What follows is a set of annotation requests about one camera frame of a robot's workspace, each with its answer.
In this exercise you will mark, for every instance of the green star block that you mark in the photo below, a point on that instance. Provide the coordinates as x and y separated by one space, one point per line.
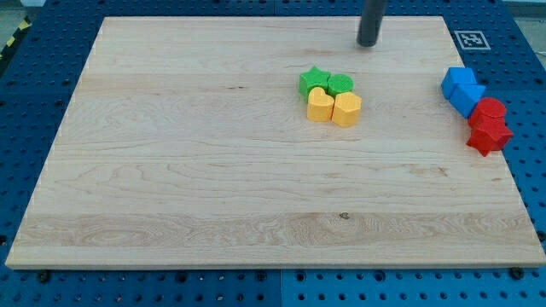
311 79

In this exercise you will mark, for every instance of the red star block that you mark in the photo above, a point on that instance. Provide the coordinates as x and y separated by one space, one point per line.
489 135

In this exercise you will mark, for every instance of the yellow heart block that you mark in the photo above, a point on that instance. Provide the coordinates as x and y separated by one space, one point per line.
320 105

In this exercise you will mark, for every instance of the light wooden board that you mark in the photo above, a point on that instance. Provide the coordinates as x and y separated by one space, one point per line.
186 145

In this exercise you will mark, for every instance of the yellow pentagon block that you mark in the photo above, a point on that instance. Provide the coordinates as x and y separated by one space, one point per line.
347 109

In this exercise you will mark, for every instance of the green cylinder block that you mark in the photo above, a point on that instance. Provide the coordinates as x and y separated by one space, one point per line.
339 83

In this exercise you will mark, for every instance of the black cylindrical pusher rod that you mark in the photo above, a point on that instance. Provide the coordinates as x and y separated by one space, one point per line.
370 23

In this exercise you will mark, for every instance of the blue cube block rear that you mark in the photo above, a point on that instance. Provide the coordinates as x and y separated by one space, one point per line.
455 76

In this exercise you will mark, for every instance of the blue cube block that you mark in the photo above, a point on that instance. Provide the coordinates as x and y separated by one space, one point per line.
455 76
465 98

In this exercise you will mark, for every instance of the blue cube block front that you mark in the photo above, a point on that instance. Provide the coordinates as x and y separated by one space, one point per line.
465 98

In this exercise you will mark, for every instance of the red cylinder block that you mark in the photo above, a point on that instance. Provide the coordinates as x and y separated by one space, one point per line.
487 109

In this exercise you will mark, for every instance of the white fiducial marker tag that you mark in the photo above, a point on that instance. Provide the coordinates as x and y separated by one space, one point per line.
472 40

